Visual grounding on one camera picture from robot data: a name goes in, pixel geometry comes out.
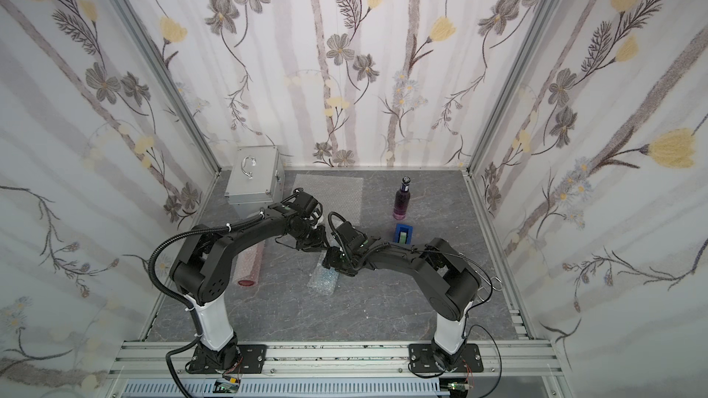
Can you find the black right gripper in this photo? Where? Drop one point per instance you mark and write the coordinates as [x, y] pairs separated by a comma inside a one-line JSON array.
[[336, 257]]

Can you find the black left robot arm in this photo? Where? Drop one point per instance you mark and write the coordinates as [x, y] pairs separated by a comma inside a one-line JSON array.
[[202, 270]]

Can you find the purple glass bottle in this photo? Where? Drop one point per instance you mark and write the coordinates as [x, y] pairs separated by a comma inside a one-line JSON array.
[[402, 199]]

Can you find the bubble wrap sheet stack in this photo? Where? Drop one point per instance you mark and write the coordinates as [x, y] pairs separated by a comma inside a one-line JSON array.
[[339, 194]]

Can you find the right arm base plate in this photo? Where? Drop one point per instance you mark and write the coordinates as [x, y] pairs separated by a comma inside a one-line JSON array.
[[442, 358]]

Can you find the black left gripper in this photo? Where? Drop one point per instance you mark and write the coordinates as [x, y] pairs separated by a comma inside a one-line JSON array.
[[312, 235]]

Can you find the white slotted cable duct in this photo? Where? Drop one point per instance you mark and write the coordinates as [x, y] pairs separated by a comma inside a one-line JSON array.
[[383, 387]]

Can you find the silver metal first-aid case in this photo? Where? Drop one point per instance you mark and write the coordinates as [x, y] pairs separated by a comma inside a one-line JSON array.
[[257, 176]]

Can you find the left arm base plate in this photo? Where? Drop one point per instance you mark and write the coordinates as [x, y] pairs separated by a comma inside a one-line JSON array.
[[232, 359]]

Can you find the aluminium frame rail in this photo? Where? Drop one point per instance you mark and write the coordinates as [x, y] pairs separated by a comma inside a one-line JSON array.
[[513, 358]]

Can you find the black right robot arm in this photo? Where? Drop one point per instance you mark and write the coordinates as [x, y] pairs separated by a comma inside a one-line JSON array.
[[443, 276]]

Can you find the blue tape dispenser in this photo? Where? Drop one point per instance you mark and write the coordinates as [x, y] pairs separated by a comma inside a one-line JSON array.
[[403, 234]]

